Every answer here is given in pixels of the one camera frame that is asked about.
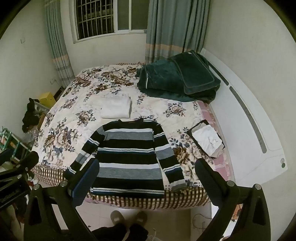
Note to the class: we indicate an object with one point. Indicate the barred window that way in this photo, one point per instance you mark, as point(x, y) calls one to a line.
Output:
point(104, 18)

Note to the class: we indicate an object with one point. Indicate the black folded garment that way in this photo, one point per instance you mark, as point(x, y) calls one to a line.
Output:
point(190, 134)

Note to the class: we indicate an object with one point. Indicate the black clothes pile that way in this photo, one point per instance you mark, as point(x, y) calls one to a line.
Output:
point(30, 115)

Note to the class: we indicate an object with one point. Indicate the white bed headboard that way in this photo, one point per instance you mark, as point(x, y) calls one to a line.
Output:
point(231, 129)

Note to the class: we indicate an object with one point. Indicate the yellow box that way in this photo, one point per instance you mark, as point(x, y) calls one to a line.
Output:
point(46, 98)

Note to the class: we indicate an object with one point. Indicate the grey slipper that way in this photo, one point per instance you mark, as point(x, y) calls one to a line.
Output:
point(118, 217)
point(141, 217)

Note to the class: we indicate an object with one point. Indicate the green rack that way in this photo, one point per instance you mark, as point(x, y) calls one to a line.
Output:
point(13, 143)

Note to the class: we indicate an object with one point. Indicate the dark green blanket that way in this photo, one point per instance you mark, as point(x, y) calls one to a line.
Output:
point(159, 78)

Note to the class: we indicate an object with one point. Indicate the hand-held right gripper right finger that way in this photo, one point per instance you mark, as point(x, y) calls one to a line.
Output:
point(204, 179)

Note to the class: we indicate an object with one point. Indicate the floral bed quilt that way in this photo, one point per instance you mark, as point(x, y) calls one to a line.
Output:
point(69, 111)

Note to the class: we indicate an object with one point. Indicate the narrow grey-green curtain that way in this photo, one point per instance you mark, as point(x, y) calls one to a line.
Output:
point(57, 46)

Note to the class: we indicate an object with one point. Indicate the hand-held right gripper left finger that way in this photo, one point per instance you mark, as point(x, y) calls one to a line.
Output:
point(84, 183)

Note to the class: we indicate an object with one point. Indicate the wide grey-green curtain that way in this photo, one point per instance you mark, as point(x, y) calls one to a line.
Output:
point(175, 27)

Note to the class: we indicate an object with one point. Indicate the white folded cloth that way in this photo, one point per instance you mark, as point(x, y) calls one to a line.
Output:
point(115, 106)

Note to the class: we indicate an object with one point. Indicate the wall socket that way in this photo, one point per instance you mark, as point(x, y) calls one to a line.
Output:
point(53, 81)

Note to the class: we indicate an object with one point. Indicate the dark green pillow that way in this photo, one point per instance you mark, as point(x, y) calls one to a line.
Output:
point(196, 71)

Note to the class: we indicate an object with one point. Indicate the white folded garment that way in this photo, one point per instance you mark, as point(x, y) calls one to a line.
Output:
point(207, 140)

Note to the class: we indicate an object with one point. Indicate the pink bed sheet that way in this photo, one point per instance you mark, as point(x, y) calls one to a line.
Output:
point(220, 166)

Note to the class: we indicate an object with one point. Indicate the black grey white striped sweater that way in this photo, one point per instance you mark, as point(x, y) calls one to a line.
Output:
point(124, 162)

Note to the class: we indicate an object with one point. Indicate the brown plaid bed sheet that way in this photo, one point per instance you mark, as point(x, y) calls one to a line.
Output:
point(138, 202)

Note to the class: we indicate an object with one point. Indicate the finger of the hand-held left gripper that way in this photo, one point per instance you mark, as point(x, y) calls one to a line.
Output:
point(5, 155)
point(25, 163)

